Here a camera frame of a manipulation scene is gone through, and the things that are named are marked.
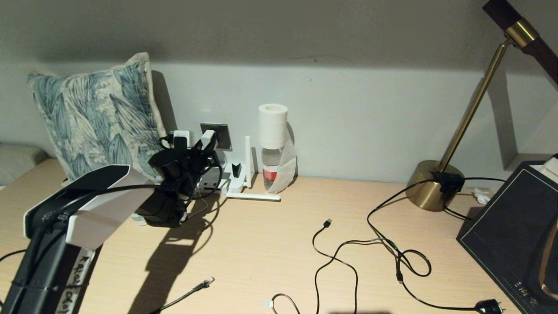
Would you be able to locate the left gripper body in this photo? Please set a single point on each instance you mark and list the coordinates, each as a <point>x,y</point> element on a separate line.
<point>176,168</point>

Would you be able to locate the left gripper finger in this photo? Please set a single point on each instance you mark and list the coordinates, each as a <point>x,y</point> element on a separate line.
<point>179,143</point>

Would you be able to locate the white power adapter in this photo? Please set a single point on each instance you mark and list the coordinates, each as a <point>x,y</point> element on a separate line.
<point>183,133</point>

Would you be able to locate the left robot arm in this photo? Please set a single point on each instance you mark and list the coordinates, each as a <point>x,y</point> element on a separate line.
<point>91,205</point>

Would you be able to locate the white phone stand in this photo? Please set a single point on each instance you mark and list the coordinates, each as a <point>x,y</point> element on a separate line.
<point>237,181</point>

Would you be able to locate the blue leaf print pillow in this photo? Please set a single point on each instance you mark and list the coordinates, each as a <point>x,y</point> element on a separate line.
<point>93,120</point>

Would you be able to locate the clear plastic water bottle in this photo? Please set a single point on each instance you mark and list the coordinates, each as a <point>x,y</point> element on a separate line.
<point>271,168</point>

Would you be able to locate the white toilet paper roll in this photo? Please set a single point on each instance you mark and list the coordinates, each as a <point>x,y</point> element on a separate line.
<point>273,126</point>

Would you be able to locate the brass desk lamp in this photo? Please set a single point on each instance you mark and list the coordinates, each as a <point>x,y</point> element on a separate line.
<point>436,185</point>

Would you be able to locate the small white crumpled wrapper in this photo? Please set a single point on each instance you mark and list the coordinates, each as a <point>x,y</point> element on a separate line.
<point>481,196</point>

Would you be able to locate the black box with gold trim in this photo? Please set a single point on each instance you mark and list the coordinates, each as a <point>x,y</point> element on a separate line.
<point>510,231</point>

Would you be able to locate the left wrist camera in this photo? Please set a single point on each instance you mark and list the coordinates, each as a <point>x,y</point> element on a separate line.
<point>208,139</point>

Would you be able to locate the dark wall socket plate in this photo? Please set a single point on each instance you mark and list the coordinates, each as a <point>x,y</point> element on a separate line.
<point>222,135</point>

